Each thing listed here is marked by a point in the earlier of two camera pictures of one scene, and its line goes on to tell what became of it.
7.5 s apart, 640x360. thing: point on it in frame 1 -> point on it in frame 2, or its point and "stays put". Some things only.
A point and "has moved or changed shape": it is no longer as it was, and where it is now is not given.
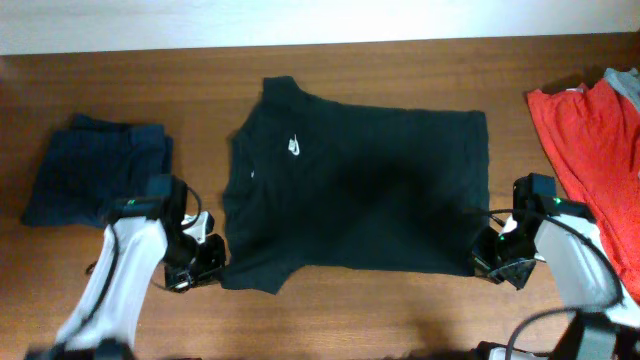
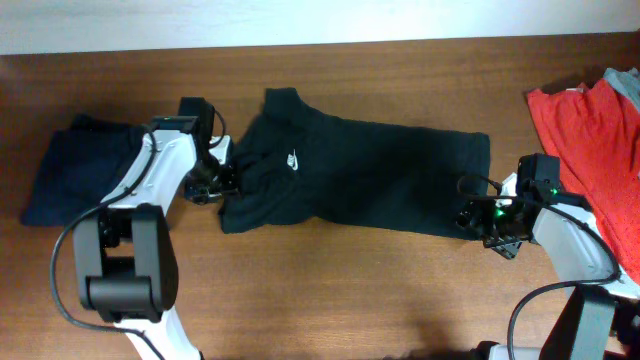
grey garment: (627, 83) stays put
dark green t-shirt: (321, 183) has moved or changed shape
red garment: (595, 138) stays put
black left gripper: (181, 283) -> (229, 185)
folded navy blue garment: (90, 166) stays put
